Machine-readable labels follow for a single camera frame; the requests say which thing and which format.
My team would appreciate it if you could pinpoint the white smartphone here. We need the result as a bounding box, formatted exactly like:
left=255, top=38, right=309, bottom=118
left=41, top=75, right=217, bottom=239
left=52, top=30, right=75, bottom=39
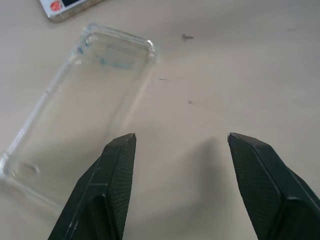
left=39, top=0, right=106, bottom=23

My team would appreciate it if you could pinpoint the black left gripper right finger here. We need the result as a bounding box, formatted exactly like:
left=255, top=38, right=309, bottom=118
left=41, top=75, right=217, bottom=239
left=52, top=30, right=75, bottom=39
left=226, top=132, right=320, bottom=240

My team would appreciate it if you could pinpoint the clear plastic phone case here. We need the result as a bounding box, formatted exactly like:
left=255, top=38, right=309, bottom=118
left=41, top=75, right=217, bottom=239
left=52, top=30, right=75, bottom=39
left=0, top=22, right=157, bottom=216

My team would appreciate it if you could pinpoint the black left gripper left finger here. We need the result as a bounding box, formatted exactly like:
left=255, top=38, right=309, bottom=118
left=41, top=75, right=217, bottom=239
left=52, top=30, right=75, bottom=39
left=47, top=132, right=137, bottom=240

